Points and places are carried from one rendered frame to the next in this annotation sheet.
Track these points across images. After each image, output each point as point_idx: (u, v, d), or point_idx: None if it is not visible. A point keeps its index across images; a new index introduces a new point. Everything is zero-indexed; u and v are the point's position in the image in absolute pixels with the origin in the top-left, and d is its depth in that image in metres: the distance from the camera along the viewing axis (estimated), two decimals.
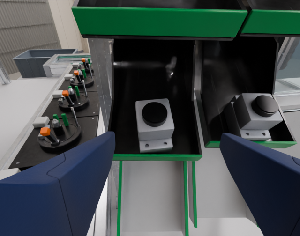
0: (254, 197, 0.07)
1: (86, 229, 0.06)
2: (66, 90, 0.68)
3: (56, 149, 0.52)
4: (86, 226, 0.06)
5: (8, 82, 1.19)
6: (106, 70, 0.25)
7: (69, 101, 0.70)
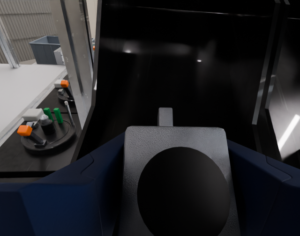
0: None
1: (112, 229, 0.06)
2: (66, 80, 0.57)
3: (40, 152, 0.42)
4: (112, 226, 0.06)
5: (17, 66, 1.13)
6: (86, 46, 0.13)
7: (69, 93, 0.59)
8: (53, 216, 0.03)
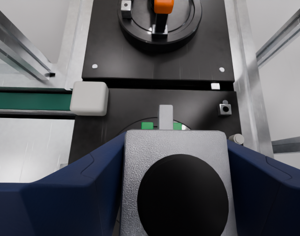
0: None
1: (112, 229, 0.06)
2: None
3: (160, 47, 0.25)
4: (112, 226, 0.06)
5: None
6: None
7: None
8: (53, 216, 0.03)
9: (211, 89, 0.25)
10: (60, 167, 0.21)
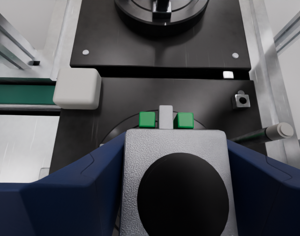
0: None
1: (112, 230, 0.06)
2: None
3: (162, 30, 0.21)
4: (112, 227, 0.06)
5: None
6: None
7: None
8: (53, 216, 0.03)
9: (223, 78, 0.21)
10: (40, 173, 0.17)
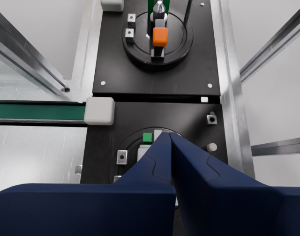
0: (180, 196, 0.07)
1: None
2: None
3: (158, 67, 0.30)
4: None
5: None
6: None
7: None
8: (172, 217, 0.03)
9: (201, 102, 0.30)
10: (75, 168, 0.26)
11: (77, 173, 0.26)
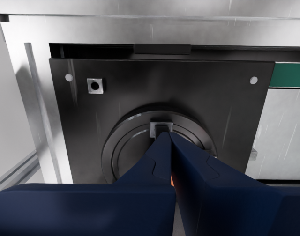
0: (180, 196, 0.07)
1: None
2: None
3: None
4: None
5: None
6: None
7: None
8: (172, 217, 0.03)
9: None
10: (255, 157, 0.21)
11: (254, 151, 0.21)
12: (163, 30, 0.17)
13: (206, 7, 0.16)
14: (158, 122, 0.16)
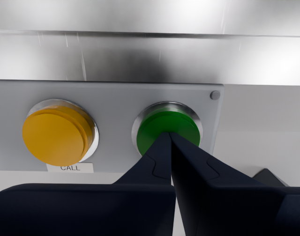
0: (180, 196, 0.07)
1: None
2: None
3: None
4: None
5: None
6: None
7: None
8: (172, 217, 0.03)
9: None
10: None
11: None
12: (200, 22, 0.08)
13: (123, 62, 0.09)
14: None
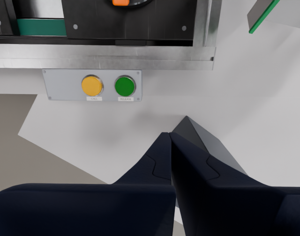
0: (180, 196, 0.07)
1: None
2: None
3: (130, 6, 0.27)
4: None
5: None
6: None
7: None
8: (172, 217, 0.03)
9: None
10: None
11: None
12: (130, 52, 0.32)
13: (110, 63, 0.33)
14: None
